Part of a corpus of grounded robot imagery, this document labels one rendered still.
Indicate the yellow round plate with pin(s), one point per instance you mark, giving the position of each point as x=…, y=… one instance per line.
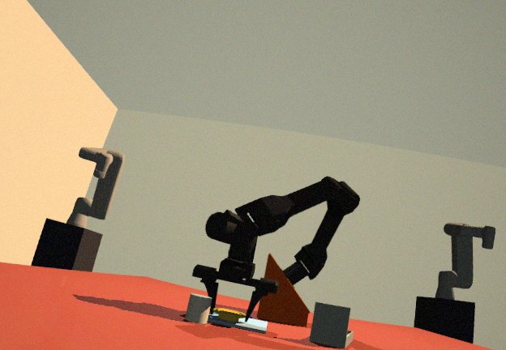
x=228, y=314

